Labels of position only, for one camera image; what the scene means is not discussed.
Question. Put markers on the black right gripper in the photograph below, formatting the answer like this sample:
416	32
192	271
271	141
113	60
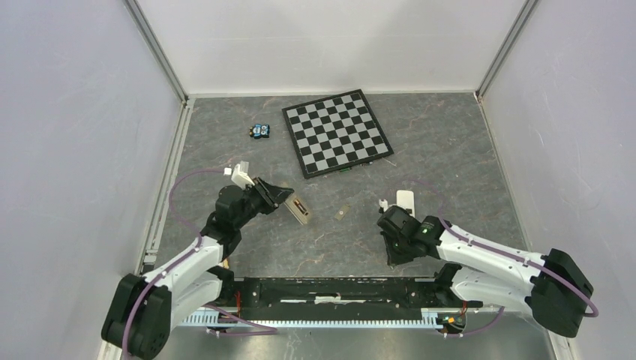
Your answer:
393	257

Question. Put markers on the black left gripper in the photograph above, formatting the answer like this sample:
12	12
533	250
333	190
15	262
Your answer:
271	196

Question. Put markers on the beige remote control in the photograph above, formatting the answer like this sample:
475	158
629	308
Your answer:
297	207

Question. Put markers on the beige battery cover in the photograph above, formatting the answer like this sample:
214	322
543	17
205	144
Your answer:
341	213

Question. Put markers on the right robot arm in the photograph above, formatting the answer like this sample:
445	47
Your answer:
550	287

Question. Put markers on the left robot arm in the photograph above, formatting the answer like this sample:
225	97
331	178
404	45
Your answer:
146	308

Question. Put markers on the white remote control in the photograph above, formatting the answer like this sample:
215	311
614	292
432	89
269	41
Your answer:
406	200

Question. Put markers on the small blue owl toy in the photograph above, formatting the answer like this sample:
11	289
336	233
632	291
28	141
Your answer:
260	131

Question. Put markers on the black white checkerboard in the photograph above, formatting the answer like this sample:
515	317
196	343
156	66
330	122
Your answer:
335	132

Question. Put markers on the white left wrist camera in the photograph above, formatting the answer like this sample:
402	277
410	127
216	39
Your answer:
239	175

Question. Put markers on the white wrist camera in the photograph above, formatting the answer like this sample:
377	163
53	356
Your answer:
383	204
239	175

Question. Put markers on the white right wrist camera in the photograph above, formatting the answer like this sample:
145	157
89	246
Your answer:
383	204

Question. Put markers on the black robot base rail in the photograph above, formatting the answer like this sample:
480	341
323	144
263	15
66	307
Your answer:
338	298

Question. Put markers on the white cable duct strip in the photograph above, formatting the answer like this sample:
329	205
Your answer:
209	318

